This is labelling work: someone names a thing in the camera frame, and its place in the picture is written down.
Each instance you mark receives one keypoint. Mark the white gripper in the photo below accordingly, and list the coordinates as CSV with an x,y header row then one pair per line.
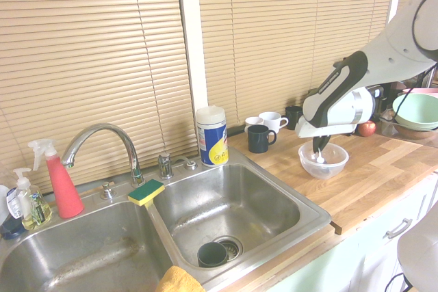
x,y
308,132

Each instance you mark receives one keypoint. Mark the white plastic spoon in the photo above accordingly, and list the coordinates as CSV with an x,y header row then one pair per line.
x,y
320,159

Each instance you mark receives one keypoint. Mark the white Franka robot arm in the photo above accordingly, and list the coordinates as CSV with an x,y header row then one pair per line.
x,y
393,49

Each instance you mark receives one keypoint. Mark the stainless steel double sink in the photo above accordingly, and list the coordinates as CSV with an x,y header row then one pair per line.
x,y
222,203

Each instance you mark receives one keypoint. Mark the metal sink drain strainer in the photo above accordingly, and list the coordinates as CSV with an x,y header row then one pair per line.
x,y
233,247

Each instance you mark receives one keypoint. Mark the chrome sink knob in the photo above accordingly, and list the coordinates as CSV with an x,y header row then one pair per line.
x,y
107,191

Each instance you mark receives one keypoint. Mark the clear plastic bowl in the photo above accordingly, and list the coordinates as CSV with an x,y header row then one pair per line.
x,y
337,169

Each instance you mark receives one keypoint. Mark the black mug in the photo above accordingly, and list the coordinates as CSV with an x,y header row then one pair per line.
x,y
292,117

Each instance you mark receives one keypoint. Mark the red apple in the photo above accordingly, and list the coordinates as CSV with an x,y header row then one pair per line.
x,y
367,129

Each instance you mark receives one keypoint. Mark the large white mug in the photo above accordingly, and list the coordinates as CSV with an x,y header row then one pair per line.
x,y
272,121

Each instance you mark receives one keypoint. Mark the dark blue mug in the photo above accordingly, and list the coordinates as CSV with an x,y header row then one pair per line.
x,y
258,139

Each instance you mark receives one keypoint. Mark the clear plastic container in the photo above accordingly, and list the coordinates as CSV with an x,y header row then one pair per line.
x,y
386,124

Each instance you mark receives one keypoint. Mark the black silver toaster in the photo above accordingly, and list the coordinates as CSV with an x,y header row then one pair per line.
x,y
380,93

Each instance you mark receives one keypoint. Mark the brown wooden bowl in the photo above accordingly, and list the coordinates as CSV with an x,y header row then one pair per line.
x,y
414,134

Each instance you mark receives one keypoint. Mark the pale green bowl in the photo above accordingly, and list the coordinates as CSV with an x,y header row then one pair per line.
x,y
419,110

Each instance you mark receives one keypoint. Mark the disinfecting wipes canister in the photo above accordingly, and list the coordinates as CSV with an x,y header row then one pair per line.
x,y
212,134

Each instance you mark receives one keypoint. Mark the pink bowl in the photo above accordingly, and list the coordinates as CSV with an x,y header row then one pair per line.
x,y
426,91

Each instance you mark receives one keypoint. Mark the pale green cabinet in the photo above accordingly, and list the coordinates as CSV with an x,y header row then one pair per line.
x,y
369,261

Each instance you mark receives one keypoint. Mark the wide beige window blind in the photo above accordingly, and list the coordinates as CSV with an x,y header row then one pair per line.
x,y
85,49
273,15

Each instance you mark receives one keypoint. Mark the dark green cup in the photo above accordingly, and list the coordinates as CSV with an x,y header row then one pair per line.
x,y
210,254

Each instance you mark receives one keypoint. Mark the yellow green sponge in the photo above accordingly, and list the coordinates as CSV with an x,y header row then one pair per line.
x,y
145,193

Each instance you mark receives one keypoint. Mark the orange cloth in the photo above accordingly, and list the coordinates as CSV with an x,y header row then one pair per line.
x,y
178,281

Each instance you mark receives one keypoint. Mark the chrome gooseneck faucet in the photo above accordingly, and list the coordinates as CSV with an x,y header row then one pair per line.
x,y
102,128

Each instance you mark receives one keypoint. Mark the red spray bottle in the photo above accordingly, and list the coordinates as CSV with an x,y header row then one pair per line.
x,y
65,189

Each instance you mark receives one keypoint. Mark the yellow hand soap pump bottle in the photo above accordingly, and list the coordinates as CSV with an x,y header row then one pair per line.
x,y
34,216

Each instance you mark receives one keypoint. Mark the white bottle blue label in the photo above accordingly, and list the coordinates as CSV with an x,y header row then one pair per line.
x,y
12,206

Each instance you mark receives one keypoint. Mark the white window frame post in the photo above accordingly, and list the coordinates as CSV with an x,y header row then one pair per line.
x,y
191,32

